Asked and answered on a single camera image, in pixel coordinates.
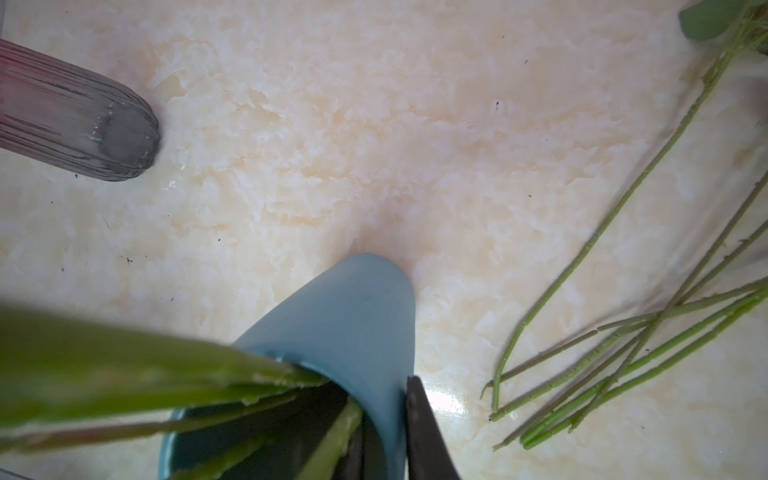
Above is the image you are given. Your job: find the teal ceramic vase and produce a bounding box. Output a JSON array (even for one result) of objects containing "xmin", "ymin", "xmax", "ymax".
[{"xmin": 159, "ymin": 254, "xmax": 415, "ymax": 479}]

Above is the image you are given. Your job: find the bunch of artificial flowers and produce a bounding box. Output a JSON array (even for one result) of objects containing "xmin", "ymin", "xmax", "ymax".
[{"xmin": 483, "ymin": 1, "xmax": 767, "ymax": 450}]

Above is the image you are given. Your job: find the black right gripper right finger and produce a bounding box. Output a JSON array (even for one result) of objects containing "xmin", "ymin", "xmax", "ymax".
[{"xmin": 406, "ymin": 376, "xmax": 460, "ymax": 480}]

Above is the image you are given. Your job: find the pink carnation spray stem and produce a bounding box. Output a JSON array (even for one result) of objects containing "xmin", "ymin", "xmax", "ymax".
[{"xmin": 1, "ymin": 304, "xmax": 326, "ymax": 428}]

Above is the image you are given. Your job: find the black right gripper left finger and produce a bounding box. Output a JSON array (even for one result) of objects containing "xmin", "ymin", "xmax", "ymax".
[{"xmin": 332, "ymin": 427, "xmax": 364, "ymax": 480}]

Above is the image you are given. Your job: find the red ribbed glass vase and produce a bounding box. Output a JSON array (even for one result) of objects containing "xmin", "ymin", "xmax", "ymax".
[{"xmin": 1, "ymin": 41, "xmax": 161, "ymax": 182}]

